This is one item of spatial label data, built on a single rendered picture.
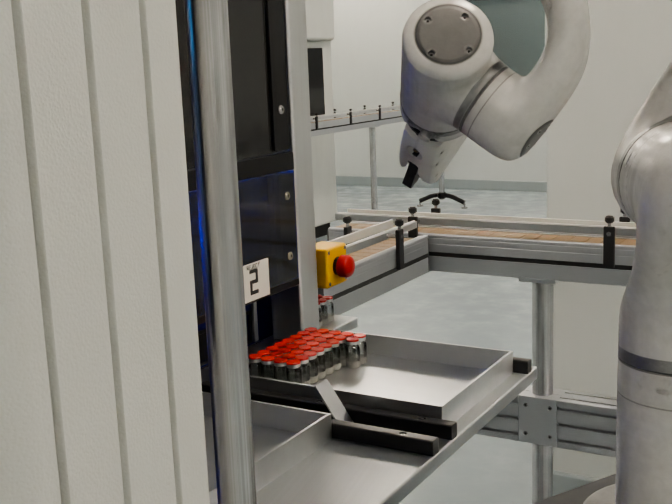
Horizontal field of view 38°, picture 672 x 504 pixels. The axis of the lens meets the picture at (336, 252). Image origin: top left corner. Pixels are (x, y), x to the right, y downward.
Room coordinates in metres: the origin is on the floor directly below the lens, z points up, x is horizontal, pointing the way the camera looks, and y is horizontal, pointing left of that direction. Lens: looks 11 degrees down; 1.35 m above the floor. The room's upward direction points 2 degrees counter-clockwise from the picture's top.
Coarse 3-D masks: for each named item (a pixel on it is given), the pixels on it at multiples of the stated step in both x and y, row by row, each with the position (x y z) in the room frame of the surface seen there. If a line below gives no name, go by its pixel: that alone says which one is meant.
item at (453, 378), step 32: (384, 352) 1.51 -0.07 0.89; (416, 352) 1.48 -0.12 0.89; (448, 352) 1.45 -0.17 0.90; (480, 352) 1.42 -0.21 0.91; (512, 352) 1.40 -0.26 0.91; (256, 384) 1.32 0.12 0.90; (288, 384) 1.30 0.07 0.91; (352, 384) 1.37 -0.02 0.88; (384, 384) 1.37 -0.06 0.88; (416, 384) 1.36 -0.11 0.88; (448, 384) 1.36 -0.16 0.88; (480, 384) 1.29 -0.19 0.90; (448, 416) 1.20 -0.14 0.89
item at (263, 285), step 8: (248, 264) 1.47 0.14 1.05; (256, 264) 1.49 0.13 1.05; (264, 264) 1.51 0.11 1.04; (248, 272) 1.47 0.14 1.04; (264, 272) 1.51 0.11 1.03; (248, 280) 1.47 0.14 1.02; (264, 280) 1.51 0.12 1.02; (248, 288) 1.47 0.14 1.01; (256, 288) 1.49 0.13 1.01; (264, 288) 1.50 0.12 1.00; (248, 296) 1.47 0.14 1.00; (256, 296) 1.48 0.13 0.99
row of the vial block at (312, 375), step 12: (336, 336) 1.47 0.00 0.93; (348, 336) 1.48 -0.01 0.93; (312, 348) 1.41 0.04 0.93; (324, 348) 1.42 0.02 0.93; (336, 348) 1.44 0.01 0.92; (288, 360) 1.36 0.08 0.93; (300, 360) 1.36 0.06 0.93; (312, 360) 1.38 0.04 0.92; (324, 360) 1.41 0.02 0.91; (336, 360) 1.44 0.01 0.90; (288, 372) 1.35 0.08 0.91; (300, 372) 1.35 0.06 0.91; (312, 372) 1.38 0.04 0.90; (324, 372) 1.41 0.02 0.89
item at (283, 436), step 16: (208, 400) 1.26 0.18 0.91; (208, 416) 1.26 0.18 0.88; (256, 416) 1.22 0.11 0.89; (272, 416) 1.21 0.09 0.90; (288, 416) 1.20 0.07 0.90; (304, 416) 1.18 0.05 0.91; (320, 416) 1.17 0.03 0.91; (208, 432) 1.20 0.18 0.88; (256, 432) 1.20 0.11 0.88; (272, 432) 1.20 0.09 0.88; (288, 432) 1.19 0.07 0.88; (304, 432) 1.11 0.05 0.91; (320, 432) 1.15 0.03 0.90; (208, 448) 1.15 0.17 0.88; (256, 448) 1.14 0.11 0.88; (272, 448) 1.14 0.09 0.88; (288, 448) 1.08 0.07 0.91; (304, 448) 1.11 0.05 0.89; (208, 464) 1.10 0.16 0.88; (256, 464) 1.03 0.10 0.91; (272, 464) 1.05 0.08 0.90; (288, 464) 1.08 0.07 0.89; (208, 480) 1.05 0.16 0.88; (256, 480) 1.02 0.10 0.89; (272, 480) 1.05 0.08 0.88
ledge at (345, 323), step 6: (336, 318) 1.76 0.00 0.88; (342, 318) 1.76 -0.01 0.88; (348, 318) 1.76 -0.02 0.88; (354, 318) 1.76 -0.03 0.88; (330, 324) 1.72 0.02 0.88; (336, 324) 1.72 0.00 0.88; (342, 324) 1.72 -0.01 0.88; (348, 324) 1.73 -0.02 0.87; (354, 324) 1.75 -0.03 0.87; (342, 330) 1.71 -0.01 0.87; (348, 330) 1.73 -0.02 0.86
